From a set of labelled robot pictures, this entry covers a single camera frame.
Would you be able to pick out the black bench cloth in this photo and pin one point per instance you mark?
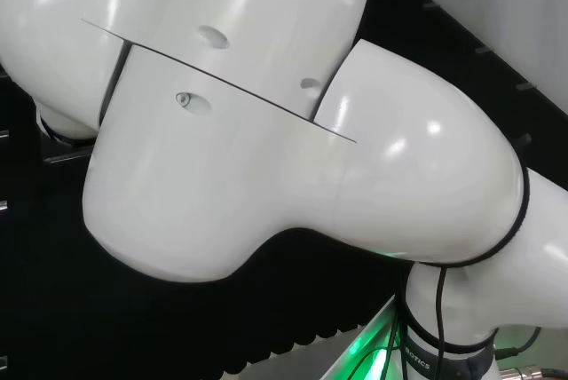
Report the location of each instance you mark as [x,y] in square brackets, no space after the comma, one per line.
[111,318]

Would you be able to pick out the grey metal base plate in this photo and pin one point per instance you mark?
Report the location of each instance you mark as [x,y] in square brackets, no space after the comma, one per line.
[319,355]

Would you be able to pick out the clear acrylic funnel stand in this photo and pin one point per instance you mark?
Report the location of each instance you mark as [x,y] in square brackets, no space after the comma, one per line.
[66,158]

